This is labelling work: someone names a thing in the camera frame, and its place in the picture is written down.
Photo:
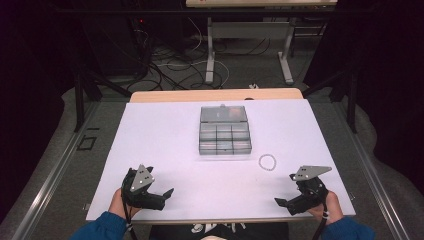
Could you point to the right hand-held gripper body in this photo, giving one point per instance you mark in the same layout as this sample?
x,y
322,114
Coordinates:
x,y
308,193

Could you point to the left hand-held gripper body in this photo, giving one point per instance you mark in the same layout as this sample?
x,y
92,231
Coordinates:
x,y
143,196

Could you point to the person's right hand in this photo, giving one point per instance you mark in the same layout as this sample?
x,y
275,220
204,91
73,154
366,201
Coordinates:
x,y
331,208

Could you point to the person's left hand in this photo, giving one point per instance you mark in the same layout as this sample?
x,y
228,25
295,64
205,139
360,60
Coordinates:
x,y
116,205

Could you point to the white table mat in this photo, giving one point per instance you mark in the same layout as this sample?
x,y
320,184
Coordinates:
x,y
186,173

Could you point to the person's black printed clothing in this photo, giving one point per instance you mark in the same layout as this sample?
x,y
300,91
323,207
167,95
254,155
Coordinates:
x,y
186,231

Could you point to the clear plastic compartment box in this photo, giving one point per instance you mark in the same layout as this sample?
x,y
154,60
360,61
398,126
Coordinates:
x,y
224,133

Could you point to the black metal stand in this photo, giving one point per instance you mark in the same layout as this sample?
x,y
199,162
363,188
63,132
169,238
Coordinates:
x,y
79,100
351,96

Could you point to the dark curtain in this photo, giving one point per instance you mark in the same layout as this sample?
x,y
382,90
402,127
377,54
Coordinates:
x,y
390,83
30,100

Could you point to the white desk with metal legs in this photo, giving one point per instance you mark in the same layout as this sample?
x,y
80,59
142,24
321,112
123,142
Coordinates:
x,y
210,50

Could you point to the dark computer tower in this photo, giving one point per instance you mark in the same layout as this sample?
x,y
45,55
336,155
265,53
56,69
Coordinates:
x,y
123,46

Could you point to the metal floor rail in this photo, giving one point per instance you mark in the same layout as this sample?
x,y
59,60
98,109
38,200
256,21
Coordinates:
x,y
50,180
373,180

